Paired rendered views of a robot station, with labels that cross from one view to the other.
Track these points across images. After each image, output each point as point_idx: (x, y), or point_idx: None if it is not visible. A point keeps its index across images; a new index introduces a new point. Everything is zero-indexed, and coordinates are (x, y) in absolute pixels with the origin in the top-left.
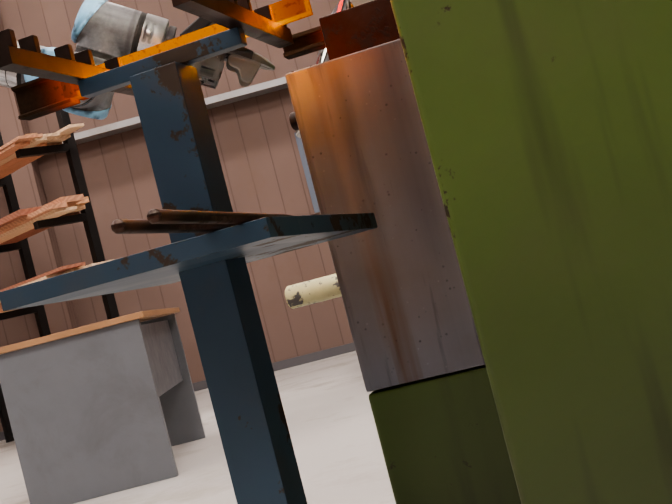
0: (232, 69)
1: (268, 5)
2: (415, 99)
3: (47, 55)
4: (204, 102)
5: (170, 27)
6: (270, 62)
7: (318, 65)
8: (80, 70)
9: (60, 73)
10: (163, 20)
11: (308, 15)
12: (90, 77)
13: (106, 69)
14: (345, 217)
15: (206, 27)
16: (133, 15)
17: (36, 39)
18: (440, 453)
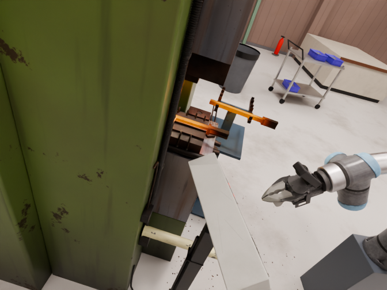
0: None
1: (217, 100)
2: None
3: (250, 103)
4: (226, 114)
5: (319, 170)
6: (264, 194)
7: (210, 121)
8: (249, 109)
9: (249, 106)
10: (322, 166)
11: (209, 103)
12: (247, 110)
13: (249, 112)
14: None
15: (231, 106)
16: (336, 160)
17: (251, 100)
18: None
